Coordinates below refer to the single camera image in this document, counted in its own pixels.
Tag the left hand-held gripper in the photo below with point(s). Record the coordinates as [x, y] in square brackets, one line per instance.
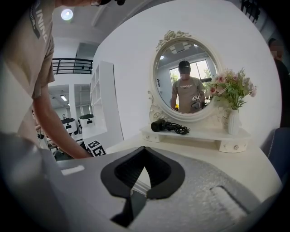
[96, 148]

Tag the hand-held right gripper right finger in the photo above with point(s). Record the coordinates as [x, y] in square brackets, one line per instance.
[174, 179]

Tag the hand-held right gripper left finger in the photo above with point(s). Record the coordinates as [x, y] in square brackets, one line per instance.
[108, 179]

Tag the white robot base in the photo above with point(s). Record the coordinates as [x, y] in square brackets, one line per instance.
[87, 121]
[69, 125]

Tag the person's left forearm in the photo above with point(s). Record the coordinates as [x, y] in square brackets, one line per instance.
[65, 140]

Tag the white dressing table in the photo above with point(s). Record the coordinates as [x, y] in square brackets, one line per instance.
[238, 163]

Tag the white shelf desk unit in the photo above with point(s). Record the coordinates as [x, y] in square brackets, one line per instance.
[111, 102]

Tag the black hair dryer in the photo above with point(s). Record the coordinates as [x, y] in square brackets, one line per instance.
[156, 125]

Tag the white ribbed vase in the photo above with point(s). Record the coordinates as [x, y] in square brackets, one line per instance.
[233, 123]

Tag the white oval mirror stand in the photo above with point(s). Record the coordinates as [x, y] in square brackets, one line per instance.
[188, 90]

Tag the long black balcony railing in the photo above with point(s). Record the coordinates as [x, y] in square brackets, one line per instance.
[68, 59]

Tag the pink flower bouquet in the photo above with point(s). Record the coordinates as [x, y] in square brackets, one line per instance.
[231, 88]

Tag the blue chair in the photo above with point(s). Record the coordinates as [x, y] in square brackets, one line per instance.
[281, 147]

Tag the person's beige t-shirt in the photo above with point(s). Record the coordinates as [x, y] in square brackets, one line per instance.
[27, 56]

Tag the round ceiling lamp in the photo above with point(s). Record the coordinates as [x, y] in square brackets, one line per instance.
[67, 14]

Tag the black stair railing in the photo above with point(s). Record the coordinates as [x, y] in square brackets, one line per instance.
[253, 13]

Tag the black head-worn camera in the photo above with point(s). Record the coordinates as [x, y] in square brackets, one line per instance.
[119, 2]

